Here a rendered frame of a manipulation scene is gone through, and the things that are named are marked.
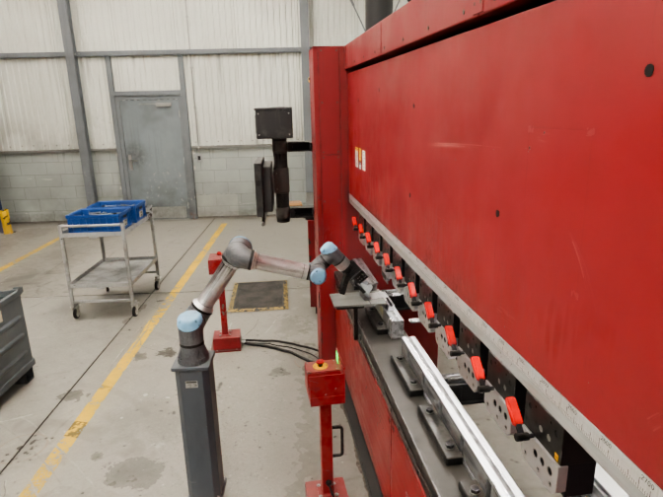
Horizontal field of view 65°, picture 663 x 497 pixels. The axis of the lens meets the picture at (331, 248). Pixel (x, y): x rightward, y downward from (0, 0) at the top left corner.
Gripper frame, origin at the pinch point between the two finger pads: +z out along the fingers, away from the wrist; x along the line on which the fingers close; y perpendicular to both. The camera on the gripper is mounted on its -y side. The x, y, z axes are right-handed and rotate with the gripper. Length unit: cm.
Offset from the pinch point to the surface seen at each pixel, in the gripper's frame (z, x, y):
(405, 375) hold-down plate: 5, -65, -10
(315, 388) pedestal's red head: -4, -40, -44
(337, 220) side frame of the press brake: -13, 84, 19
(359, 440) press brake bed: 73, 14, -62
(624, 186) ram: -70, -174, 44
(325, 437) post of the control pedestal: 23, -33, -60
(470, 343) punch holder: -26, -119, 14
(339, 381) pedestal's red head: 2, -40, -34
